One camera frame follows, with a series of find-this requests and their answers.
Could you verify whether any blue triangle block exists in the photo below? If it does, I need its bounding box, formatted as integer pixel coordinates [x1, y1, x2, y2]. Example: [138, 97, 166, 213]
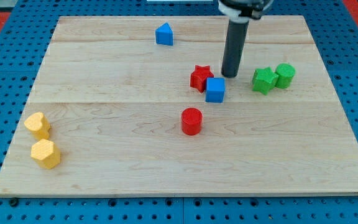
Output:
[155, 22, 173, 45]

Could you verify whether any light wooden board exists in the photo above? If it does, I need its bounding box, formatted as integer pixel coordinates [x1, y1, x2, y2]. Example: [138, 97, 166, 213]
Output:
[0, 16, 358, 198]

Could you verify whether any red cylinder block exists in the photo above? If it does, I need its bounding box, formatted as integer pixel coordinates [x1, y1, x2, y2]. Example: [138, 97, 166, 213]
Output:
[181, 108, 203, 136]

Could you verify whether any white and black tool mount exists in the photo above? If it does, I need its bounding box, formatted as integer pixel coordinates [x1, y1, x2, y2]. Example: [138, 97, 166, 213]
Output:
[218, 0, 273, 23]

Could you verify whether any green cylinder block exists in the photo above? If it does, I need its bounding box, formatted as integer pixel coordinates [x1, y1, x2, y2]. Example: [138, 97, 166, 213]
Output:
[275, 63, 296, 89]

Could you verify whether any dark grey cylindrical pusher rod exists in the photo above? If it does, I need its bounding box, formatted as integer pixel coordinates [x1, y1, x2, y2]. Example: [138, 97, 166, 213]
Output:
[221, 21, 249, 78]

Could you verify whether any yellow heart block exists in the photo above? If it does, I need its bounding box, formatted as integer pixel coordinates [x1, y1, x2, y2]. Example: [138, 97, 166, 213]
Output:
[24, 112, 51, 140]

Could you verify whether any red star block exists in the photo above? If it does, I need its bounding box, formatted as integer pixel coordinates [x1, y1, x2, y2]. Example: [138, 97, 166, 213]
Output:
[190, 65, 214, 93]

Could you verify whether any green star block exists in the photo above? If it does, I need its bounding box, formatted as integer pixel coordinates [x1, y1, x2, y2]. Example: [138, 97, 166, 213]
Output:
[252, 67, 278, 95]

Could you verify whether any blue cube block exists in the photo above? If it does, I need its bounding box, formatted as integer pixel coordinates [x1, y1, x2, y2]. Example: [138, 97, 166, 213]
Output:
[205, 78, 226, 103]

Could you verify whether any yellow hexagon block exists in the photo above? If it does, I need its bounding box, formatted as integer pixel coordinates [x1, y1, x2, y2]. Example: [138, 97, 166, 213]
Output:
[30, 139, 61, 169]

